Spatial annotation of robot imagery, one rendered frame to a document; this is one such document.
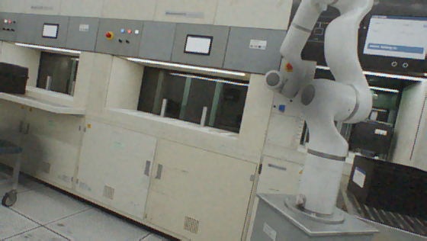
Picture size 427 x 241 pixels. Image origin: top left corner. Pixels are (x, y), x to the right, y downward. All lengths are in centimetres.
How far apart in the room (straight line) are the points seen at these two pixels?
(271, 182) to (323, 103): 94
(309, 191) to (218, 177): 96
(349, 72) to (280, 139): 80
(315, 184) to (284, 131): 79
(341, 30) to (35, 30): 267
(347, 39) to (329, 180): 45
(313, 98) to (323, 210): 35
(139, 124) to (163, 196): 56
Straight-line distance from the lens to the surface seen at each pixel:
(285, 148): 164
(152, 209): 207
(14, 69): 296
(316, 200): 90
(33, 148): 295
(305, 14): 119
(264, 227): 96
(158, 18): 211
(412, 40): 174
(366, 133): 196
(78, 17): 266
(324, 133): 87
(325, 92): 84
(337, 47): 95
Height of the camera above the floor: 104
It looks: 4 degrees down
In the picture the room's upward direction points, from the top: 11 degrees clockwise
